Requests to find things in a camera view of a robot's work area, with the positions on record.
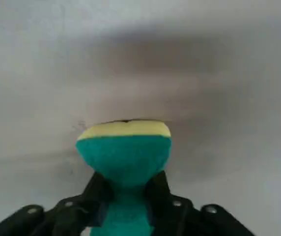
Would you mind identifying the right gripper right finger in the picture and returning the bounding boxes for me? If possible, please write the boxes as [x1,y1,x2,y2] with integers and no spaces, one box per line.
[142,170,252,236]

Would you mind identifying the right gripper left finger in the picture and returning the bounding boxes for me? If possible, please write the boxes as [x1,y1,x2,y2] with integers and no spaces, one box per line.
[0,171,114,236]

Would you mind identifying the green and yellow sponge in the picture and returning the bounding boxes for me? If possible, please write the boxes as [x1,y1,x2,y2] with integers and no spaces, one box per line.
[75,118,173,236]

